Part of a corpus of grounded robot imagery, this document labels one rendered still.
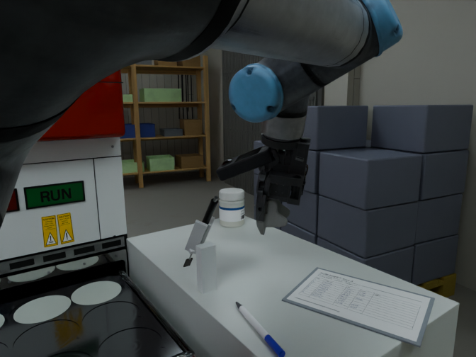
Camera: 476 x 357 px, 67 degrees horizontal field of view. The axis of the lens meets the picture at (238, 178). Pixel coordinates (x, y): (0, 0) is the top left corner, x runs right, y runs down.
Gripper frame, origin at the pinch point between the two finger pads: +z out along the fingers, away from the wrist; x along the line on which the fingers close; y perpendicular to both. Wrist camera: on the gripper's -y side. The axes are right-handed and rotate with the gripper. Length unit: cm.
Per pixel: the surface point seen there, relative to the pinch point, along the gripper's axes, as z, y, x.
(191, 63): 52, -216, 509
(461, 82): -2, 96, 220
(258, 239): 11.1, -1.8, 11.6
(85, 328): 13.2, -26.0, -22.7
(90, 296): 16.3, -32.0, -13.3
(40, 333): 13.5, -32.7, -25.9
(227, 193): 4.8, -12.7, 20.3
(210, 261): 0.0, -6.1, -13.4
